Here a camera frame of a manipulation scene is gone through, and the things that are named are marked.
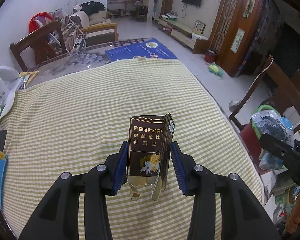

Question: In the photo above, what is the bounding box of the blue snack bag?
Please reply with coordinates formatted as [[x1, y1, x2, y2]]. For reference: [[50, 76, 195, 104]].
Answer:
[[251, 105, 295, 171]]

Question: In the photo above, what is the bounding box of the brown gold cigarette pack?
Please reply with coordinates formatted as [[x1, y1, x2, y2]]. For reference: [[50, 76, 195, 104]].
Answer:
[[127, 113, 175, 202]]

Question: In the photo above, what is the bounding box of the red bin green rim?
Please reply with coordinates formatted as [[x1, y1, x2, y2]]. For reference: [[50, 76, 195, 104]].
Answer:
[[240, 105, 287, 174]]

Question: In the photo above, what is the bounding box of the dark wooden carved chair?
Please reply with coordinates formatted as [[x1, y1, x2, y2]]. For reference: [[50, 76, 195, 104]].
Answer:
[[229, 55, 300, 133]]

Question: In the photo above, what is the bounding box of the green plush toy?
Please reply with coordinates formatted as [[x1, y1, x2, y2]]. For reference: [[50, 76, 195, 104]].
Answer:
[[208, 63, 224, 77]]

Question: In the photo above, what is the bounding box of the small red floor bin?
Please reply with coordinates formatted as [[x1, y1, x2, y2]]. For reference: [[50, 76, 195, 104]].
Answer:
[[204, 49, 217, 63]]

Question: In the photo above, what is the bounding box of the low tv cabinet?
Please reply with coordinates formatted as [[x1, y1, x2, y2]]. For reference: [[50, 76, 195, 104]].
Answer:
[[158, 17, 209, 54]]

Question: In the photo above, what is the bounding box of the magazine rack with books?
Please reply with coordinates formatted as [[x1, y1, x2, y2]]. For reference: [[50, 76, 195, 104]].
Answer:
[[49, 9, 87, 52]]

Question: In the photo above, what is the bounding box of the blue printed board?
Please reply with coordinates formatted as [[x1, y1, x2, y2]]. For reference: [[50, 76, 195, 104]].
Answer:
[[105, 38, 177, 62]]

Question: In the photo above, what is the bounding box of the red bag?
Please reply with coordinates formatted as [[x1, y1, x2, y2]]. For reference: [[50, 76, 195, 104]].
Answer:
[[29, 12, 55, 34]]

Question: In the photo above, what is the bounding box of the wooden sofa with cushions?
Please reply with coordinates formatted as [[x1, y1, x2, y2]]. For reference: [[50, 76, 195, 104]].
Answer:
[[70, 1, 119, 47]]

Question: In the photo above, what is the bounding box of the wooden chair near wall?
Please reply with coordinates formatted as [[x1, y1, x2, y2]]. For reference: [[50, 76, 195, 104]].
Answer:
[[10, 20, 67, 72]]

